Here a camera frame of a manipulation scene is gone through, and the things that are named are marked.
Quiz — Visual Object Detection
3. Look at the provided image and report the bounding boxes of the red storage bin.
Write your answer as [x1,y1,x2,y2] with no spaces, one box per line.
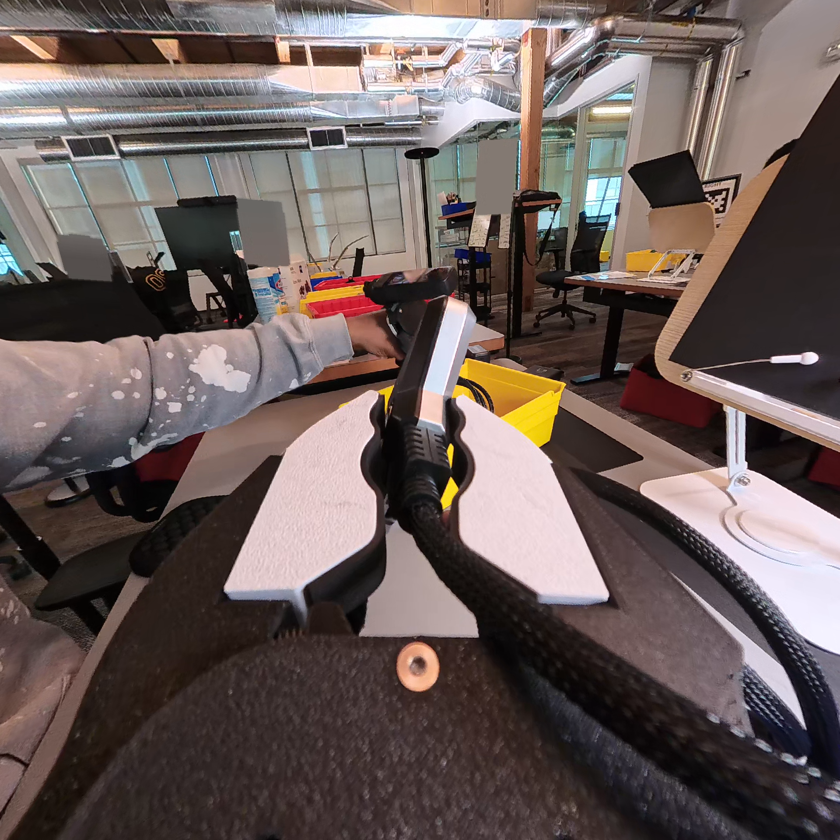
[620,357,721,429]

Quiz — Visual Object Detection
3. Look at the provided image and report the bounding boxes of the silver multiport hub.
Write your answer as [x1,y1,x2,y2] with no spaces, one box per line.
[382,295,478,516]

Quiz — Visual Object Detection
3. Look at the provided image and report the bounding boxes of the black wrist rest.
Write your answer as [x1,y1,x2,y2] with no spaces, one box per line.
[129,495,227,578]

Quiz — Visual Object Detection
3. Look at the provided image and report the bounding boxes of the black framed tag sign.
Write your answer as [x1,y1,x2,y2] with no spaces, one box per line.
[702,174,742,227]

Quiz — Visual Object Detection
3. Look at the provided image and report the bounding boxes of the white cardboard box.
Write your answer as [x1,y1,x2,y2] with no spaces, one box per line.
[279,261,312,311]

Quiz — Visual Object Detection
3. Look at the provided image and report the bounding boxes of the black braided hdmi cable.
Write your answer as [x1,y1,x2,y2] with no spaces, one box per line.
[394,420,840,840]

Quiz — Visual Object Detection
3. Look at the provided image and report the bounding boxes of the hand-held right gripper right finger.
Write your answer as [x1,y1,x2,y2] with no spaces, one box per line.
[451,395,610,605]

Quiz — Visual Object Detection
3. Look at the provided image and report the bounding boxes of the black standing desk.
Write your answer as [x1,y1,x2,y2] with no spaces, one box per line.
[438,190,563,342]

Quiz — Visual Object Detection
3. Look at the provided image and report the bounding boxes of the black television screen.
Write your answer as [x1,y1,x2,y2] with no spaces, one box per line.
[155,197,238,271]

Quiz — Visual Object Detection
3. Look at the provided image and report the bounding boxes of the person's left hand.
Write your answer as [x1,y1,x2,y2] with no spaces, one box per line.
[344,308,406,362]

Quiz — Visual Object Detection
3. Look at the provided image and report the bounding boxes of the wooden post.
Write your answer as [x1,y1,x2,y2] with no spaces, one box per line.
[518,28,549,193]

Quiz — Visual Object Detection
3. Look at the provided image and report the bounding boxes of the red ribbed bin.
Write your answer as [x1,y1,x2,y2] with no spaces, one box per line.
[305,298,385,320]

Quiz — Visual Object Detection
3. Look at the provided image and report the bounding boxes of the person's left forearm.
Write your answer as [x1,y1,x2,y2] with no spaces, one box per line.
[0,314,355,492]

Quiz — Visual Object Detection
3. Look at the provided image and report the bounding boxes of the white wipes canister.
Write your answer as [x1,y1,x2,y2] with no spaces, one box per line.
[248,268,284,324]

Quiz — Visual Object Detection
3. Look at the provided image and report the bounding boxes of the yellow storage bin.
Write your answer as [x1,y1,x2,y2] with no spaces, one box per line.
[338,357,567,509]
[301,285,368,316]

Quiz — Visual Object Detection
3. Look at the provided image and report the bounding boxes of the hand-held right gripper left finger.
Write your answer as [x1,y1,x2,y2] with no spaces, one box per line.
[224,390,388,632]

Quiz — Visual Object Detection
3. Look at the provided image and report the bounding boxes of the black office chair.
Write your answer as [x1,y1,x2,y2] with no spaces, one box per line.
[535,211,611,329]
[0,459,178,634]

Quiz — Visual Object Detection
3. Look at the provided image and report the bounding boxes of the black panel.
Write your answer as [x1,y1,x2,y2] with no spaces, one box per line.
[0,279,165,342]

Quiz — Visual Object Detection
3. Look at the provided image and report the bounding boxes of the wooden desk black legs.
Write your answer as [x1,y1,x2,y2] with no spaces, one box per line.
[564,269,698,385]

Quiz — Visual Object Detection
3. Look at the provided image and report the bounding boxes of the large silver air duct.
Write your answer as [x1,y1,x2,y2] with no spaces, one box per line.
[164,0,608,30]

